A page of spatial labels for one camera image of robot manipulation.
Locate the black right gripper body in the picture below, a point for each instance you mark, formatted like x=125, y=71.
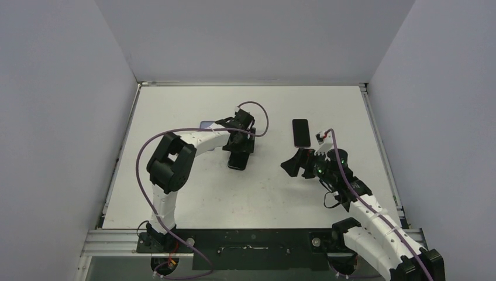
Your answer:
x=307, y=163

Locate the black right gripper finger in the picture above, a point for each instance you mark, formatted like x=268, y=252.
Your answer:
x=302, y=154
x=292, y=166

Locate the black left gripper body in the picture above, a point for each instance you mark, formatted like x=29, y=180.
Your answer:
x=245, y=144

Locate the purple phone black screen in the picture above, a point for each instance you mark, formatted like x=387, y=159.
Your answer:
x=301, y=135

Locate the lilac silicone phone case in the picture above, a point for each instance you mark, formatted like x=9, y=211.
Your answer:
x=206, y=124

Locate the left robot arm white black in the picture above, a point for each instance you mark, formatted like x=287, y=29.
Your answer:
x=170, y=166

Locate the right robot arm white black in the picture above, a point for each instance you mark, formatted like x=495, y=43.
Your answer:
x=369, y=231

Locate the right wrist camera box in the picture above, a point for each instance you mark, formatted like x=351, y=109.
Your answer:
x=325, y=142

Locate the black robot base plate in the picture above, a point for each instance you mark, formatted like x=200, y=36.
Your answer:
x=316, y=249

